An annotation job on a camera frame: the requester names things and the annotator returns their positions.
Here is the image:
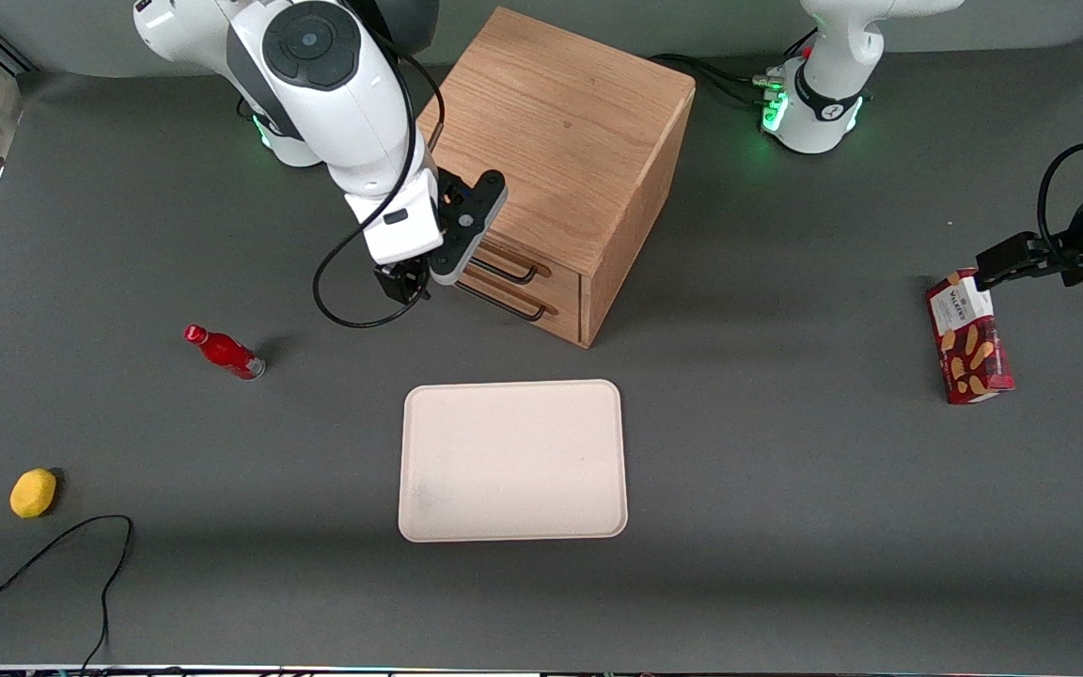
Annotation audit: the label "small red bottle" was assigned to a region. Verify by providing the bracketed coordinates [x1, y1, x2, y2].
[183, 324, 267, 382]

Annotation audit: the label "oak wooden drawer cabinet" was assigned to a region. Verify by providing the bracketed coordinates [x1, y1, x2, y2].
[417, 7, 698, 350]

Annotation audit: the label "yellow lemon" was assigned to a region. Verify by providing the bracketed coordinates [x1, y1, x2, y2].
[9, 468, 58, 520]

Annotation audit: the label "red shortbread cookie box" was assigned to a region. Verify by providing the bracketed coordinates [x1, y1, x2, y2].
[925, 268, 1016, 405]

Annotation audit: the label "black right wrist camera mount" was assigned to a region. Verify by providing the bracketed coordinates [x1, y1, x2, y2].
[427, 169, 508, 286]

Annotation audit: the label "thin black loose cable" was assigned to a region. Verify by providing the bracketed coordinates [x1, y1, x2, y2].
[0, 514, 135, 673]

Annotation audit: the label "black left arm base cables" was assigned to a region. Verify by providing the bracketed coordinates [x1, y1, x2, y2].
[650, 28, 820, 109]

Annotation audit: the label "white rectangular plastic tray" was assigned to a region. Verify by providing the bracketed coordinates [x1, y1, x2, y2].
[398, 379, 629, 543]

